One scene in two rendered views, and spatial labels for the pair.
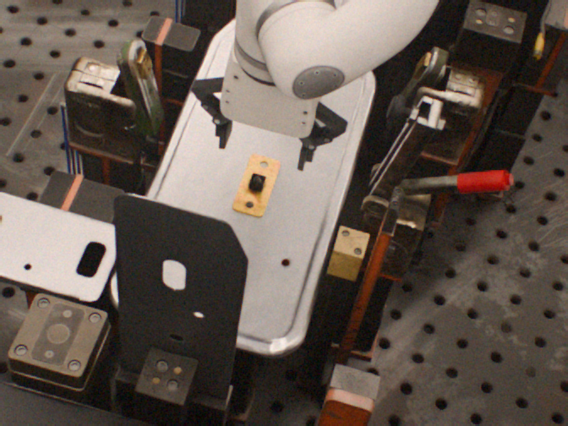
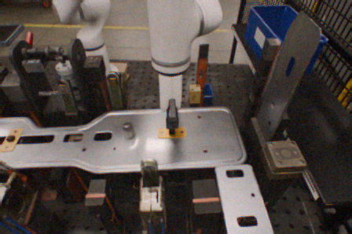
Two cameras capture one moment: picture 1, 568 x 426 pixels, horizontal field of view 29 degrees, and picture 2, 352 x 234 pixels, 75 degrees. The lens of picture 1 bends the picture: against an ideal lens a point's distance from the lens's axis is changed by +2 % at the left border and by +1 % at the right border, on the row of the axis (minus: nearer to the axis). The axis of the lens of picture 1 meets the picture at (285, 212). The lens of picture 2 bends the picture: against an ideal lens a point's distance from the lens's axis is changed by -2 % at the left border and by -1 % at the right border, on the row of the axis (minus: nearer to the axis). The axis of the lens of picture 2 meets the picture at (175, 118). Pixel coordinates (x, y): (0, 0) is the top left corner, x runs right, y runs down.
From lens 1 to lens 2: 1.05 m
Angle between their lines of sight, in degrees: 57
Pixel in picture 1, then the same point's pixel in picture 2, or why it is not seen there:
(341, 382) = (275, 43)
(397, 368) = not seen: hidden behind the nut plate
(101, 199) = (201, 187)
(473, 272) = not seen: hidden behind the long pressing
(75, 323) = (278, 149)
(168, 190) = (188, 159)
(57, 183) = (202, 208)
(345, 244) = (196, 89)
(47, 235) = (234, 194)
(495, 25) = (96, 60)
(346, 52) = not seen: outside the picture
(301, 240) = (188, 115)
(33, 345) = (296, 159)
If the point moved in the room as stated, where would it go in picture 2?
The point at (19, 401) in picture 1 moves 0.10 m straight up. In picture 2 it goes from (309, 162) to (328, 138)
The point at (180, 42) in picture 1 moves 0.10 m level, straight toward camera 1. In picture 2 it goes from (100, 185) to (140, 173)
